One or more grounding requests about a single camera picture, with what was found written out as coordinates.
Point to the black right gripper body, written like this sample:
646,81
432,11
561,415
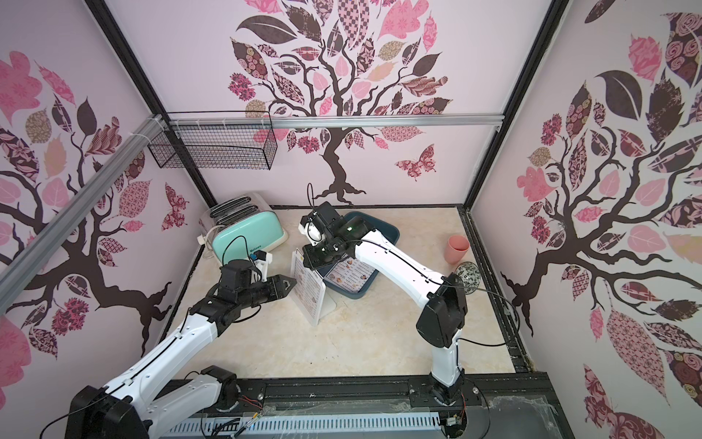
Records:
315,256

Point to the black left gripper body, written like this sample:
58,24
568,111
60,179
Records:
255,295

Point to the clear acrylic menu holder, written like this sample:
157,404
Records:
310,293

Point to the new dim sum menu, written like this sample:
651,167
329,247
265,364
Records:
350,275

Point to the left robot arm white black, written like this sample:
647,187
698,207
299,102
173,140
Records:
131,406

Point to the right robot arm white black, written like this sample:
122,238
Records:
443,309

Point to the teal plastic bin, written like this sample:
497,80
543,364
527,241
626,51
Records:
390,232

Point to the mint green toaster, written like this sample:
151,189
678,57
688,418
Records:
245,223

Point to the pink plastic cup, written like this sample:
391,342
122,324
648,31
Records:
456,248

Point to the speckled round dish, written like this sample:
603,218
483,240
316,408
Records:
469,275

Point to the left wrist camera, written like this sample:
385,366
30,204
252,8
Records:
261,262

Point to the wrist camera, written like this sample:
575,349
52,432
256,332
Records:
261,262
310,230

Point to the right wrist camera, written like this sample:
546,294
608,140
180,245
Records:
310,230

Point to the aluminium rail back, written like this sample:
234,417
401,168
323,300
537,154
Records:
362,120

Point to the aluminium rail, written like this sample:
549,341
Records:
362,120
24,268

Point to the black wire basket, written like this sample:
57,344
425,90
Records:
216,140

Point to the white slotted cable duct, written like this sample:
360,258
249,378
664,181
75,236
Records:
308,426

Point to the aluminium rail left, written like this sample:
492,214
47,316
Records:
24,268

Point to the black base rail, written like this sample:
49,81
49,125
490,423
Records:
520,405

